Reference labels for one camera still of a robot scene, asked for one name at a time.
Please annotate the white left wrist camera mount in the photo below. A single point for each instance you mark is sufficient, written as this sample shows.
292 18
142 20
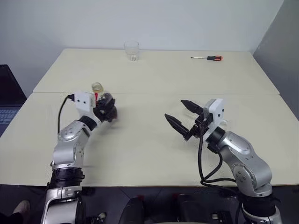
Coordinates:
84 101

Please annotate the dark cola bottle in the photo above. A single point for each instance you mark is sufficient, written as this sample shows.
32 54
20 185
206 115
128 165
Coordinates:
97 87

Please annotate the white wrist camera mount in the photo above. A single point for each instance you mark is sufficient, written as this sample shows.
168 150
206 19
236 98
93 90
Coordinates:
84 101
217 110

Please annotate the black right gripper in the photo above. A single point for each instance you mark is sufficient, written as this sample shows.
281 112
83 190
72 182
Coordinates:
198 124

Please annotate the dark laptop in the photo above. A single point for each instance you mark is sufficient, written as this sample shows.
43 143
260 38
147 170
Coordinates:
10 91

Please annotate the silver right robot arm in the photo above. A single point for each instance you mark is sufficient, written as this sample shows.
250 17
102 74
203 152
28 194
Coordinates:
240 151

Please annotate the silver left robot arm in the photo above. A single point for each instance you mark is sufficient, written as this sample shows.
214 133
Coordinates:
67 144

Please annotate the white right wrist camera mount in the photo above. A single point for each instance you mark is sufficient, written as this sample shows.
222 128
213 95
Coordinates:
217 110

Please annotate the clear stemless glass tumbler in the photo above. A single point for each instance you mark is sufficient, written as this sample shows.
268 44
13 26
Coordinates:
131 49

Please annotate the orange black screwdriver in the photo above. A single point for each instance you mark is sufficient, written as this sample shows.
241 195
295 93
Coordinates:
213 58

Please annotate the dark rounded shape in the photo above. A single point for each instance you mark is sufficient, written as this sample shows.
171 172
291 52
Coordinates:
134 211

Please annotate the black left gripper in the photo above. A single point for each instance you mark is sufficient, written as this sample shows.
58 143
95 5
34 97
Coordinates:
101 109

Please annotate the pale shoe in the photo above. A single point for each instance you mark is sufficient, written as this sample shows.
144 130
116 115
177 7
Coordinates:
22 206

